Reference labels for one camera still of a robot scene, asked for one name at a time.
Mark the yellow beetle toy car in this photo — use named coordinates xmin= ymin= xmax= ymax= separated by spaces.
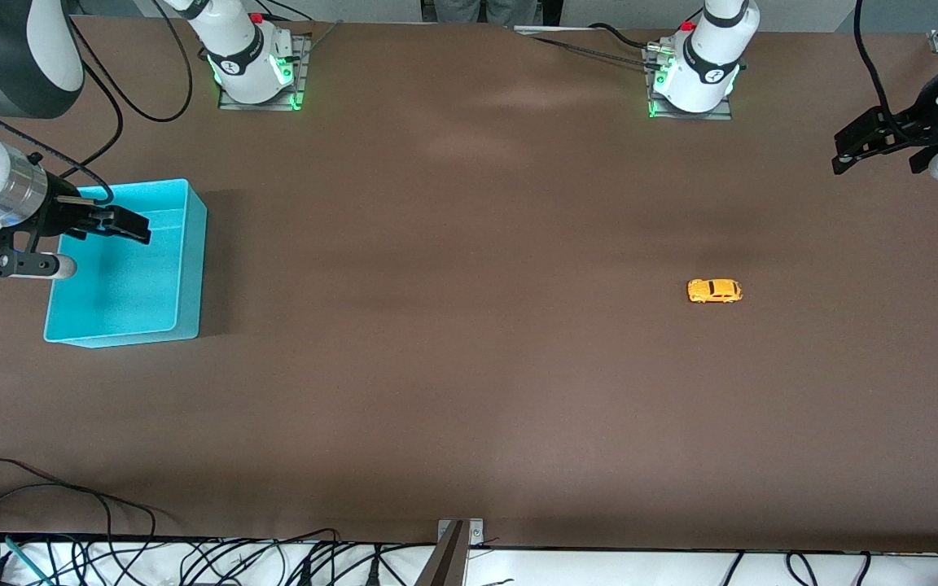
xmin=687 ymin=278 xmax=743 ymax=304

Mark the teal plastic bin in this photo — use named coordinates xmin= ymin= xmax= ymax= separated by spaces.
xmin=43 ymin=178 xmax=208 ymax=349

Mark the grey metal pole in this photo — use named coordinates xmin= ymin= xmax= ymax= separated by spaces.
xmin=414 ymin=521 xmax=470 ymax=586

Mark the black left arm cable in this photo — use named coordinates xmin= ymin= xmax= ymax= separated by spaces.
xmin=852 ymin=0 xmax=905 ymax=139

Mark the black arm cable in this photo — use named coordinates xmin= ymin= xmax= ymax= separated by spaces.
xmin=852 ymin=0 xmax=905 ymax=139
xmin=0 ymin=0 xmax=195 ymax=204

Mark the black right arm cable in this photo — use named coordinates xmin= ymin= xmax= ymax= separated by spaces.
xmin=0 ymin=0 xmax=195 ymax=204

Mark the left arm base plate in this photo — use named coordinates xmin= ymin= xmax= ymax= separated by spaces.
xmin=642 ymin=45 xmax=734 ymax=121

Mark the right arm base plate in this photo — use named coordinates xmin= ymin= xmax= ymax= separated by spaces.
xmin=218 ymin=34 xmax=312 ymax=112

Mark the black looped table cable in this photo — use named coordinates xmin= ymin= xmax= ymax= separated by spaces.
xmin=0 ymin=458 xmax=159 ymax=542

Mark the thick black base cable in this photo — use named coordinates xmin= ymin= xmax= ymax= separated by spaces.
xmin=590 ymin=22 xmax=665 ymax=51

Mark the thin black base cable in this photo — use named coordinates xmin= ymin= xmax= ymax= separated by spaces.
xmin=261 ymin=0 xmax=315 ymax=24

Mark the grey slanted cable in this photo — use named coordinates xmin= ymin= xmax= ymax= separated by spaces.
xmin=305 ymin=20 xmax=345 ymax=59

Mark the thin grey base cable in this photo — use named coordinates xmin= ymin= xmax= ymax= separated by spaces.
xmin=514 ymin=26 xmax=661 ymax=70

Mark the black cable tangle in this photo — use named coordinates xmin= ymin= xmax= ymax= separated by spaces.
xmin=0 ymin=529 xmax=437 ymax=586

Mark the small metal bracket plate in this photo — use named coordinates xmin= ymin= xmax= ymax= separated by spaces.
xmin=436 ymin=518 xmax=484 ymax=548

